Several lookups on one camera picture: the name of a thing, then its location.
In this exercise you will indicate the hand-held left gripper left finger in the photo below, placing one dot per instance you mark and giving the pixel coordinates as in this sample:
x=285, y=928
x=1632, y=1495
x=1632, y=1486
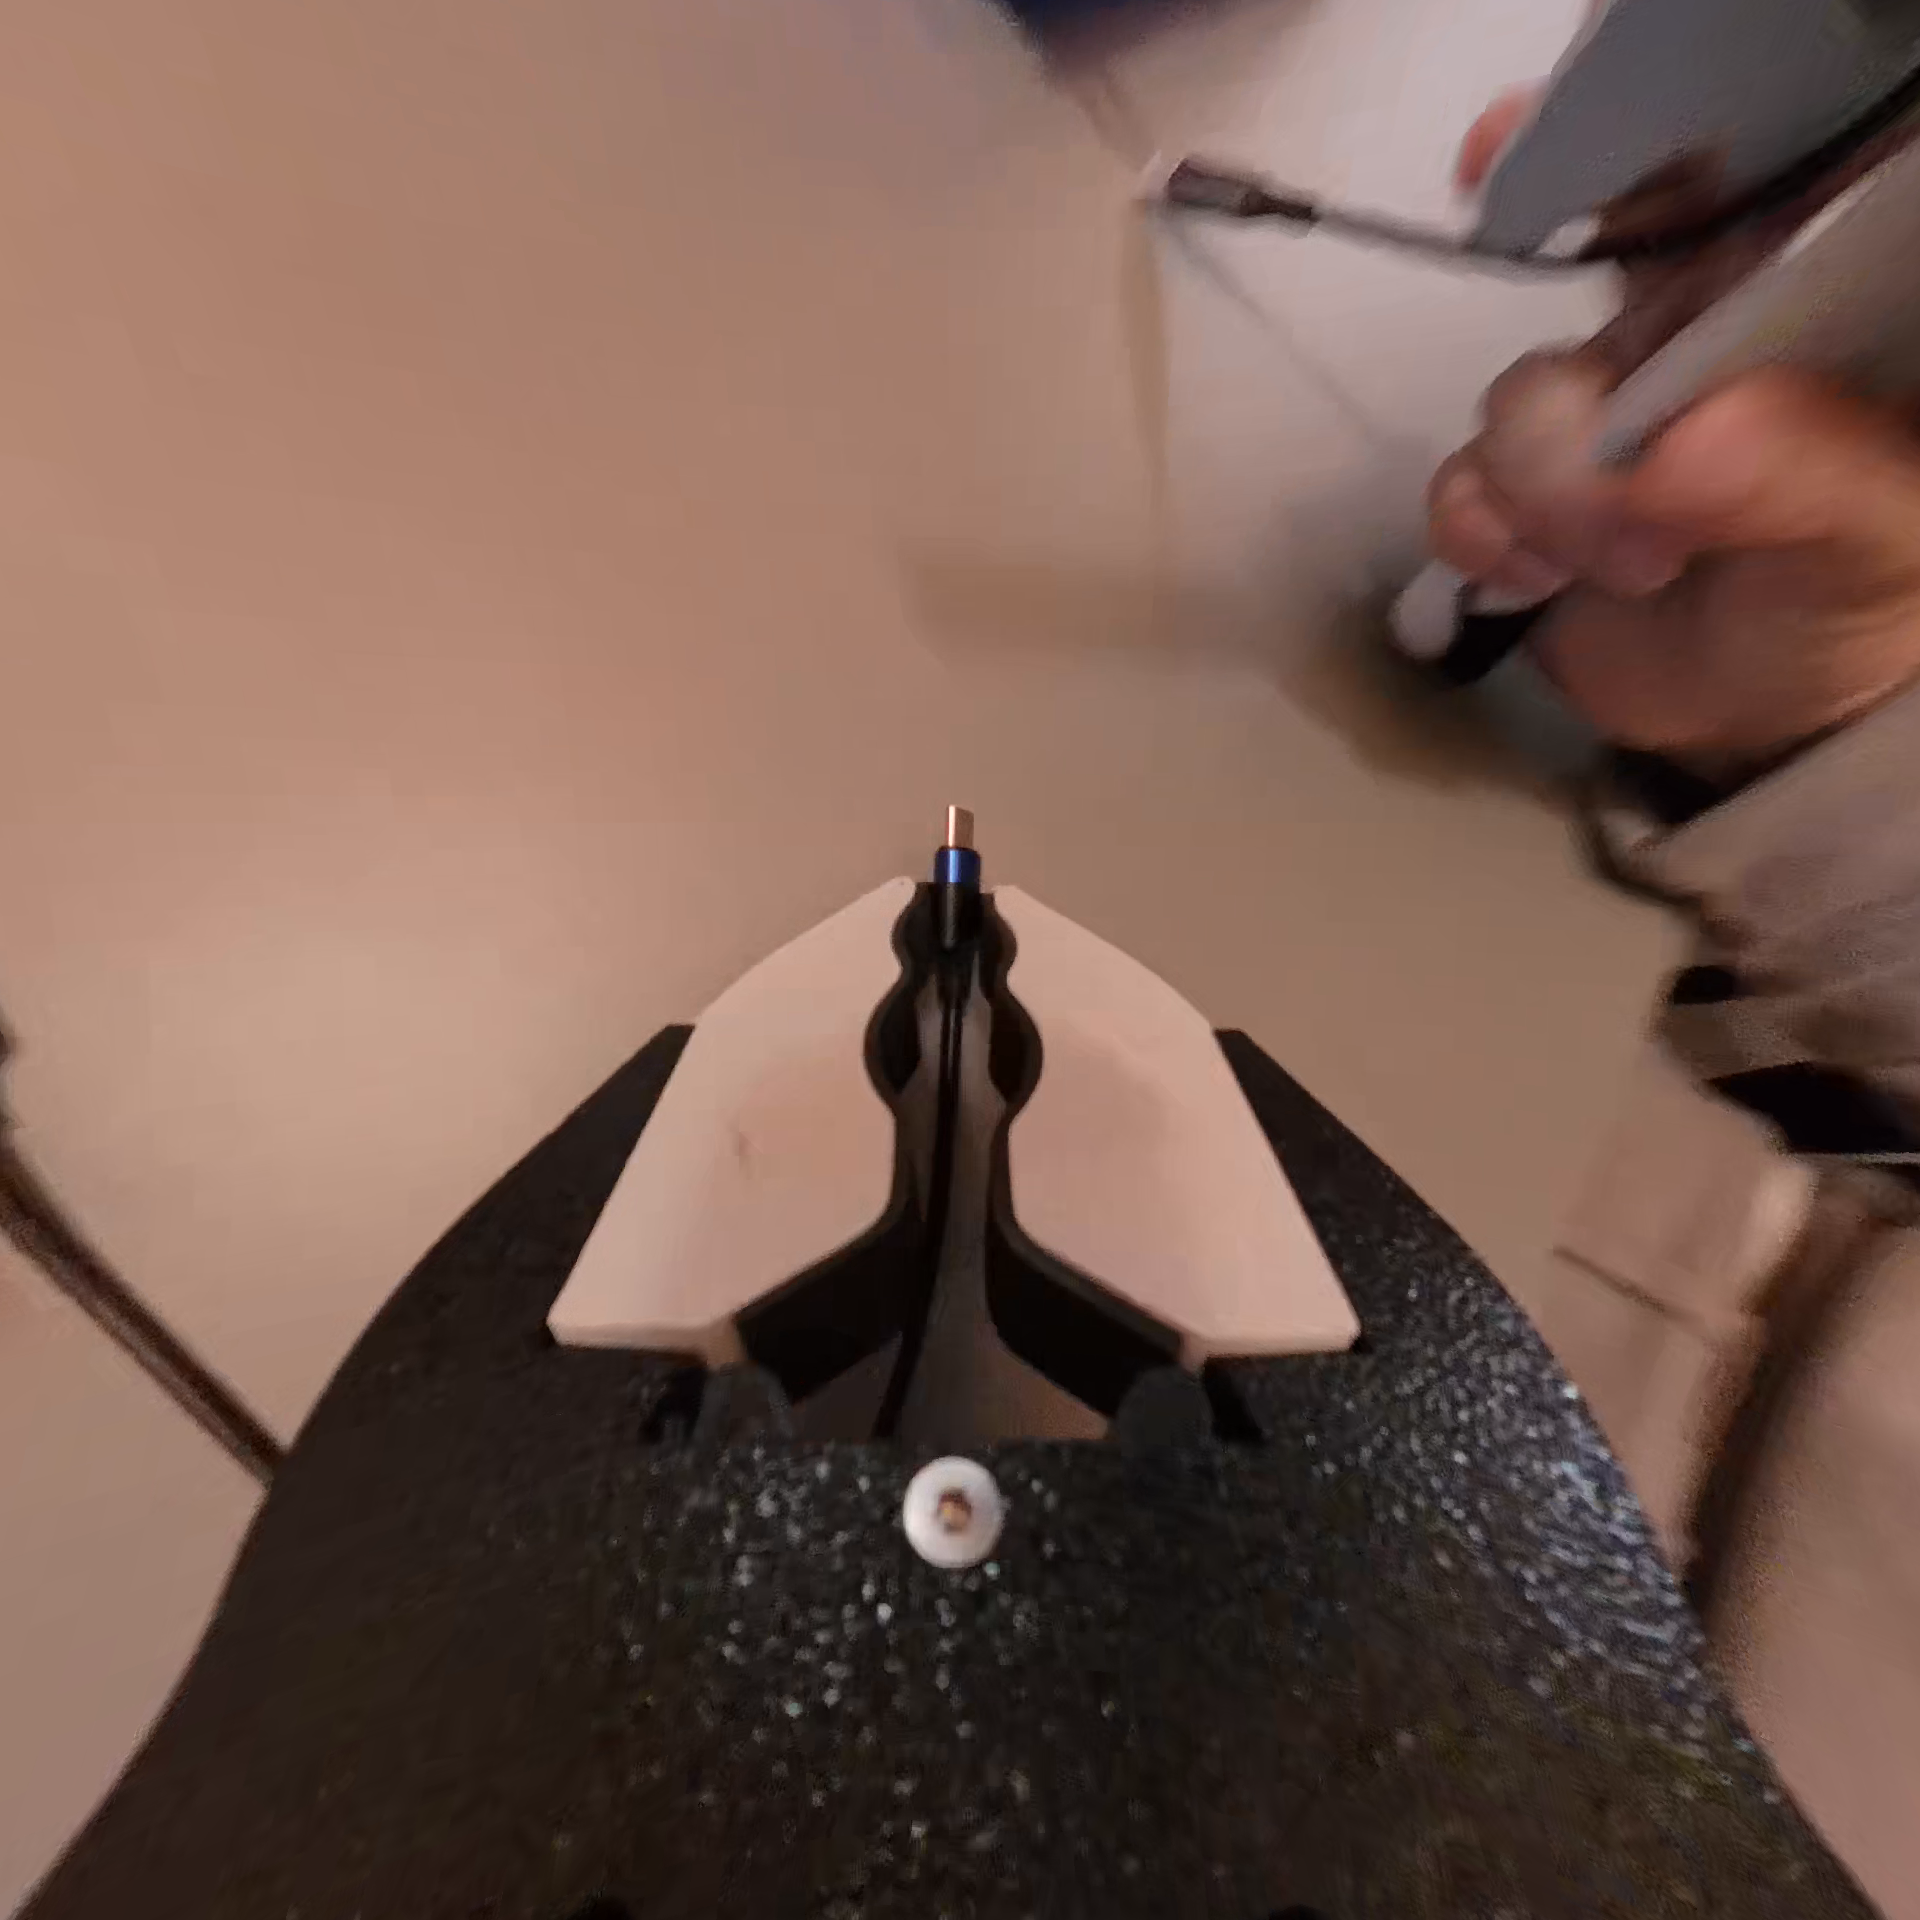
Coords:
x=720, y=1171

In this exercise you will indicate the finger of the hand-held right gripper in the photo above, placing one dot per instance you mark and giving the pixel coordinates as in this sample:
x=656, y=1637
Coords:
x=1694, y=105

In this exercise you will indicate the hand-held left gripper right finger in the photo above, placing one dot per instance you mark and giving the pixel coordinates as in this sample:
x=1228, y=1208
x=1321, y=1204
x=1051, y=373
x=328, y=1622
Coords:
x=1171, y=1186

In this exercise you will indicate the person's right forearm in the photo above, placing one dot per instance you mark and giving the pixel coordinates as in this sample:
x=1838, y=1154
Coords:
x=1814, y=900

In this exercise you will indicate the person's right hand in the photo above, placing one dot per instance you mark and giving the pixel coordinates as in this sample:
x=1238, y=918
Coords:
x=1770, y=571

